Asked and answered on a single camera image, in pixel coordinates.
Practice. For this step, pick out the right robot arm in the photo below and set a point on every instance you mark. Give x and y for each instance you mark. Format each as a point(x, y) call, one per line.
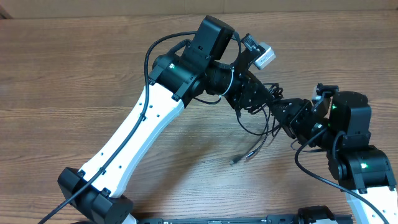
point(338, 122)

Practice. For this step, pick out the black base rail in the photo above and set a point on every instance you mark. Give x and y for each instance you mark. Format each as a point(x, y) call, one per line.
point(306, 215)

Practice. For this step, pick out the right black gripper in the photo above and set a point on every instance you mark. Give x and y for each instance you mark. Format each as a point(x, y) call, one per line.
point(290, 120)

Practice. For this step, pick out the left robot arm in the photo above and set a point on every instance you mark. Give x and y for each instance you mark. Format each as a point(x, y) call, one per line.
point(213, 59)

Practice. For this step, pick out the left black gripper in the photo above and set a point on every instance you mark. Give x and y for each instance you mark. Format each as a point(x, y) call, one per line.
point(243, 98)

